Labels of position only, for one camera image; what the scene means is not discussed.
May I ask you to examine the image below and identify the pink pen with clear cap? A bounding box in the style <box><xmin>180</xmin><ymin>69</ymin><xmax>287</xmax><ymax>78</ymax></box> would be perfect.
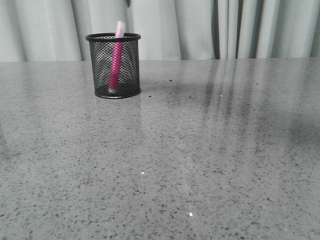
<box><xmin>108</xmin><ymin>21</ymin><xmax>126</xmax><ymax>95</ymax></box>

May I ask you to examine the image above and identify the grey curtain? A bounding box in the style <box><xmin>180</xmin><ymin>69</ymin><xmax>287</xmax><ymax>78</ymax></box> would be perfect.
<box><xmin>0</xmin><ymin>0</ymin><xmax>320</xmax><ymax>62</ymax></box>

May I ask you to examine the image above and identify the black mesh pen bin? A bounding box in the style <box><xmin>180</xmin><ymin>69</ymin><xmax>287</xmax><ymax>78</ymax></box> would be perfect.
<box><xmin>85</xmin><ymin>32</ymin><xmax>141</xmax><ymax>99</ymax></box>

